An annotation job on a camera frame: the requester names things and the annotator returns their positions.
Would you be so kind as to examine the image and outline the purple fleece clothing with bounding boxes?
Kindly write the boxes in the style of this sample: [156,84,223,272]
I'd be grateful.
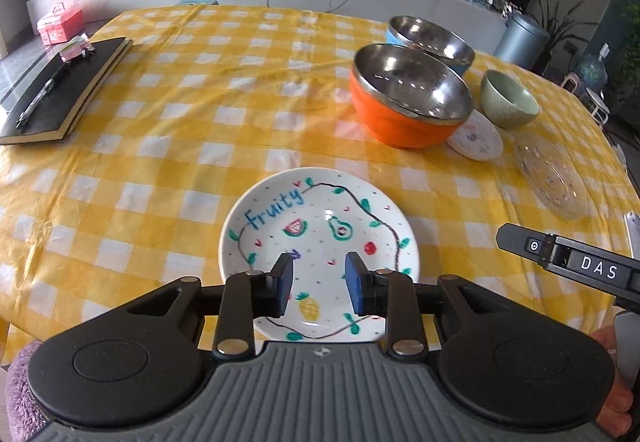
[4,339,51,442]

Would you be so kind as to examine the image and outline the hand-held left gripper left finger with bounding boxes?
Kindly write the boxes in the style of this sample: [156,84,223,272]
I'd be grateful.
[119,252,295,359]

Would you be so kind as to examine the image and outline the potted long-leaf plant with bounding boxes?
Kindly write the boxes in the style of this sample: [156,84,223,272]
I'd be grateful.
[525,0,597,68]

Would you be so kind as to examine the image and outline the blue steel bowl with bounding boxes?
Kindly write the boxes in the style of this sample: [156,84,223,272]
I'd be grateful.
[386,15,476,77]

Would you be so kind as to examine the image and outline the climbing vine plant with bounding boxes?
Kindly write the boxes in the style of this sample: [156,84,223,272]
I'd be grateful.
[616,2,640,98]

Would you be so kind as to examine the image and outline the black notebook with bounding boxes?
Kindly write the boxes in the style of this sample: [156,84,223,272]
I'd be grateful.
[0,37,135,145]

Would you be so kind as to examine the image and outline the blue water bottle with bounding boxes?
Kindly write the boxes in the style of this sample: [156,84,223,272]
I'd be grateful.
[572,49,608,95]

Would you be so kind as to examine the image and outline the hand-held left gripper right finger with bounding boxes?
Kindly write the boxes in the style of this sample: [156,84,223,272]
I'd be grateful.
[345,251,521,359]

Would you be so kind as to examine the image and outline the grey trash can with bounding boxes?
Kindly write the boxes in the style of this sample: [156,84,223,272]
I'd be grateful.
[494,12,551,71]

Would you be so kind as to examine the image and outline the pink box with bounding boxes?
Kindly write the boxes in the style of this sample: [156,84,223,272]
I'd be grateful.
[36,4,84,45]

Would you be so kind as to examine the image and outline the small white plate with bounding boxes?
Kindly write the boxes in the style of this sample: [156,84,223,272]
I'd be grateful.
[446,110,504,161]

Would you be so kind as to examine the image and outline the person's right hand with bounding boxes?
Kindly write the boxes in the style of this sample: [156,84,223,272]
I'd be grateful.
[592,324,640,438]

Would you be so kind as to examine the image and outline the green ceramic bowl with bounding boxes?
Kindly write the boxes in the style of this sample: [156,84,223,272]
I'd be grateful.
[480,70,541,129]

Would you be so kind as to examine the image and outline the clear glass plate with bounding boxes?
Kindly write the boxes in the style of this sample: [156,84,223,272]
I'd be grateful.
[514,134,590,219]

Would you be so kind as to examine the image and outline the white fruit-print plate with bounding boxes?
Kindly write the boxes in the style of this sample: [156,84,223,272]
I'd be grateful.
[220,168,420,342]

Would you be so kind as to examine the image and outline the yellow checkered tablecloth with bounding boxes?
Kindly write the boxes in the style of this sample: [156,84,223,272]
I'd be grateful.
[0,4,640,358]

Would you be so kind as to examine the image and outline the white round stool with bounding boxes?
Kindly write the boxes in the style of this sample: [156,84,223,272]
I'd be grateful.
[585,89,612,125]

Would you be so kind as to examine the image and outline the orange steel bowl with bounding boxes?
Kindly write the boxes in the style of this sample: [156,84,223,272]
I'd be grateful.
[349,43,474,151]

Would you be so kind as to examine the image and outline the white small device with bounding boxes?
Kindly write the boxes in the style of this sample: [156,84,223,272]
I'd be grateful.
[624,213,640,263]

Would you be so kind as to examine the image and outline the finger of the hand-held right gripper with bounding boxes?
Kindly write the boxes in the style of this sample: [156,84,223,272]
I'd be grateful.
[496,223,640,297]

